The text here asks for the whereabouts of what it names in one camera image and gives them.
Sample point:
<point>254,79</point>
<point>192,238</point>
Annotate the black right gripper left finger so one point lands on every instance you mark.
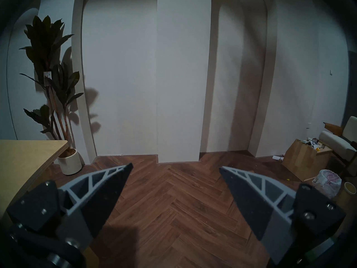
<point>83,203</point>

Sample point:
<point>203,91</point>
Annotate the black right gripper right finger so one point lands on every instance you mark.
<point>267,208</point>

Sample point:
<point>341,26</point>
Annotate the white bin with plastic bag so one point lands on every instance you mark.
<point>327,182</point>

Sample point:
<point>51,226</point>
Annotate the trash pile in crate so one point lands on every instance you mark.
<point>313,143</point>

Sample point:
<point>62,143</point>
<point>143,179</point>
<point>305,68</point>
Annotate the small white floor item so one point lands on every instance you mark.
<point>277,158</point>

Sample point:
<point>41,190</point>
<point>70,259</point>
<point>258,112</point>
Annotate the light wooden table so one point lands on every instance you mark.
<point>22,164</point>

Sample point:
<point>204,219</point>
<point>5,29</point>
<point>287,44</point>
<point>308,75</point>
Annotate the yellow paper bucket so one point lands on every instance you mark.
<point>347,194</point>

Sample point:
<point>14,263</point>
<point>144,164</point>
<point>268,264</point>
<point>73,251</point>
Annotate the white cushioned wooden armchair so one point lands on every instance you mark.
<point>339,143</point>

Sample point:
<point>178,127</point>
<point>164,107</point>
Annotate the tall potted green plant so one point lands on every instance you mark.
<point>53,74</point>

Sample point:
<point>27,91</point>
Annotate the white plant tag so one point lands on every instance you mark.
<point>47,74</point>

